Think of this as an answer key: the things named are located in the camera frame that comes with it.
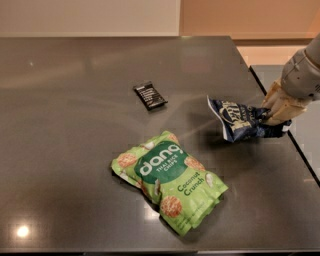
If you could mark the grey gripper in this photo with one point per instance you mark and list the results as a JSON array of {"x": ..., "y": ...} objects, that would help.
[{"x": 299, "y": 77}]

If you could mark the blue Kettle chip bag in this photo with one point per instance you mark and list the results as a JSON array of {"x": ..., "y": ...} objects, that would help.
[{"x": 241, "y": 122}]

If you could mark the black snack bar wrapper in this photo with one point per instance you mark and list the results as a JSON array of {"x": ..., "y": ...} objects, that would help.
[{"x": 149, "y": 96}]

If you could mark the green Dang rice chip bag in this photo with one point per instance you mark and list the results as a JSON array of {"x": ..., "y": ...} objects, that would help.
[{"x": 172, "y": 179}]

